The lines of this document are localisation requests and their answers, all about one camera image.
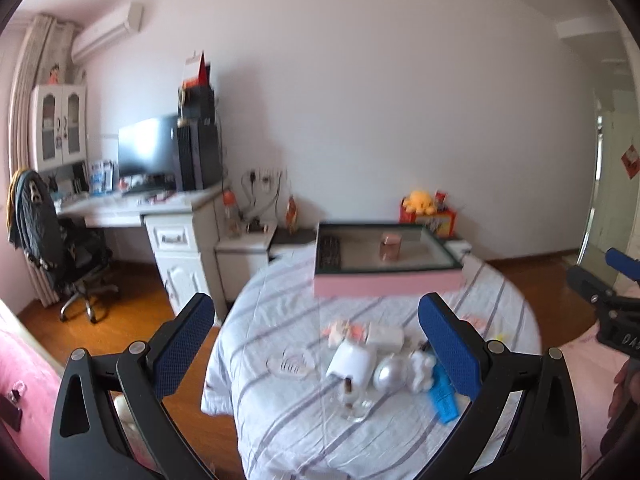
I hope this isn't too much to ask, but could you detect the pink storage box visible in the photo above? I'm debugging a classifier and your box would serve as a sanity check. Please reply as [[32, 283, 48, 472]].
[[313, 221, 473, 300]]

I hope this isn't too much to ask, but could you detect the white earbuds case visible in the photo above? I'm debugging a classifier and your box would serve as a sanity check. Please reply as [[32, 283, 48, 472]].
[[326, 340, 376, 380]]

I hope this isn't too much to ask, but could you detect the white radiator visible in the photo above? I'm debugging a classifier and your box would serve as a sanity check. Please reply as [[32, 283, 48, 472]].
[[27, 260, 61, 308]]

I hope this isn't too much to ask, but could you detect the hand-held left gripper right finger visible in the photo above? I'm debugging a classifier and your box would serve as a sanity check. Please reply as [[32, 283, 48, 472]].
[[417, 292, 583, 480]]

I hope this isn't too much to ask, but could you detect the white figurine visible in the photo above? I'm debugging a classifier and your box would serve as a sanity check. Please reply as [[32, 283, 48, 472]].
[[409, 350, 438, 393]]

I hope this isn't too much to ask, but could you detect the white air conditioner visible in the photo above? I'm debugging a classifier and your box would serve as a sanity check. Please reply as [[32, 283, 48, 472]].
[[70, 2, 145, 63]]

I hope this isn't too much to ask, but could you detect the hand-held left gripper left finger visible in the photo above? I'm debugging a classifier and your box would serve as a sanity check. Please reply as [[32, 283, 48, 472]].
[[49, 292, 217, 480]]

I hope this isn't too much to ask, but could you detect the person's right hand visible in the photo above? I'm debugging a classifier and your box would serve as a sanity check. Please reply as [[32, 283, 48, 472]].
[[606, 359, 640, 432]]

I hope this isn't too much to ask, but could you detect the copper candle jar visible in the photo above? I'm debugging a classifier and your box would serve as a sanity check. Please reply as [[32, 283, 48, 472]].
[[379, 232, 403, 262]]

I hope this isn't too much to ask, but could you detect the clear bottle orange cap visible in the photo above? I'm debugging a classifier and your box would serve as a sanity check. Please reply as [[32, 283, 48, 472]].
[[222, 189, 240, 238]]

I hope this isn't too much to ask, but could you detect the wall outlet with cables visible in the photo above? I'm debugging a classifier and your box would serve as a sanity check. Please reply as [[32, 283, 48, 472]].
[[240, 167, 288, 221]]

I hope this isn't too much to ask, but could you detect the black computer monitor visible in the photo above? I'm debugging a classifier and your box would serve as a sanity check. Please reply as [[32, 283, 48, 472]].
[[117, 115, 182, 186]]

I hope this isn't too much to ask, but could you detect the black computer tower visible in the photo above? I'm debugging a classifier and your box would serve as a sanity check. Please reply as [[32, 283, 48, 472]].
[[176, 122, 224, 192]]

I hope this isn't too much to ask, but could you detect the white nightstand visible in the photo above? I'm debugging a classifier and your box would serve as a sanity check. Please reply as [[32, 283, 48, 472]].
[[215, 222, 278, 301]]

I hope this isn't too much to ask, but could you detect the blue white box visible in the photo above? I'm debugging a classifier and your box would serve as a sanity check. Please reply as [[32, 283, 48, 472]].
[[87, 159, 117, 193]]

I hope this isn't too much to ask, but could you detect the yellow plush toy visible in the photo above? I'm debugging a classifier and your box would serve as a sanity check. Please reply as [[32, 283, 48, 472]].
[[404, 190, 441, 213]]

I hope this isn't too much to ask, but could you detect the pink bedspread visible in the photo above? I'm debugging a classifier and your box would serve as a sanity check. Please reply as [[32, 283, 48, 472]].
[[0, 300, 66, 480]]

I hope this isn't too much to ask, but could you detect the black box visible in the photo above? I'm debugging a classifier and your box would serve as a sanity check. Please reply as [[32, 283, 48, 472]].
[[177, 85, 217, 123]]

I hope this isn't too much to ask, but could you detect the white desk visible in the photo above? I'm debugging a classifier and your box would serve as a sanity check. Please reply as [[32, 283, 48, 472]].
[[52, 180, 231, 311]]

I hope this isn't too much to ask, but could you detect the black office chair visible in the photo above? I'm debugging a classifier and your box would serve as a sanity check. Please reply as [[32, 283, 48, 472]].
[[7, 169, 121, 323]]

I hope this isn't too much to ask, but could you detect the blue comb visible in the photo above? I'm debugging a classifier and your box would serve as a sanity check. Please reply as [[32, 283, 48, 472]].
[[426, 362, 460, 423]]

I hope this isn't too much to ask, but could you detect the white glass-door cabinet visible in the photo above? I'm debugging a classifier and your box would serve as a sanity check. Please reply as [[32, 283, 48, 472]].
[[31, 84, 88, 171]]

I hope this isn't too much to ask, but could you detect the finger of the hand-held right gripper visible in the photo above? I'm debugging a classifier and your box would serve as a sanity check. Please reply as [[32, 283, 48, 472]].
[[566, 265, 619, 307], [605, 247, 640, 283]]

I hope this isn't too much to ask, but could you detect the small glass perfume bottle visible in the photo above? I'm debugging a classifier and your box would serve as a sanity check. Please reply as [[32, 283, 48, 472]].
[[337, 375, 376, 422]]

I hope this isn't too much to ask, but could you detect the pink block toy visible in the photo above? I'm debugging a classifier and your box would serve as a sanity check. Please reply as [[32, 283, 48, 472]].
[[322, 319, 368, 348]]

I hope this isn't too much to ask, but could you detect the red door decoration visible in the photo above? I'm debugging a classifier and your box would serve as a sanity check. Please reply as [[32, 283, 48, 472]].
[[620, 145, 640, 178]]

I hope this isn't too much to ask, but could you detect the light pink sheet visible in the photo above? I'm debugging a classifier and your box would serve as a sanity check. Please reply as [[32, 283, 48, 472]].
[[550, 320, 640, 480]]

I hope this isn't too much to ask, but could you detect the black remote control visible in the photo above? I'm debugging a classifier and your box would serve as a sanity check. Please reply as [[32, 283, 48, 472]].
[[318, 236, 343, 271]]

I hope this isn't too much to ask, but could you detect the dark jacket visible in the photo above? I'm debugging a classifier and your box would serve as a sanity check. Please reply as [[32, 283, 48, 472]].
[[7, 169, 66, 271]]

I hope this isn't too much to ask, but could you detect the red box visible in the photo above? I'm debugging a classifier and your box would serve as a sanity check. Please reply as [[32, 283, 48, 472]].
[[399, 197, 458, 238]]

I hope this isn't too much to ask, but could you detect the silver ball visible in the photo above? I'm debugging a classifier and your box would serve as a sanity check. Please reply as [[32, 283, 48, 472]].
[[372, 355, 413, 393]]

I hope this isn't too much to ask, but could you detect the red desk calendar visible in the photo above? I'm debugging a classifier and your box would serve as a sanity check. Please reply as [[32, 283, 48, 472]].
[[182, 50, 211, 88]]

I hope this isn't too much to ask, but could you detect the white charger plug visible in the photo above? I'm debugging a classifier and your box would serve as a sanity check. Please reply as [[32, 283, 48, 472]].
[[365, 325, 406, 348]]

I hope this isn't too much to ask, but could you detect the clear heart coaster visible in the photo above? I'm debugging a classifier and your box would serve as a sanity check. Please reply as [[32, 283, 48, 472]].
[[266, 350, 311, 378]]

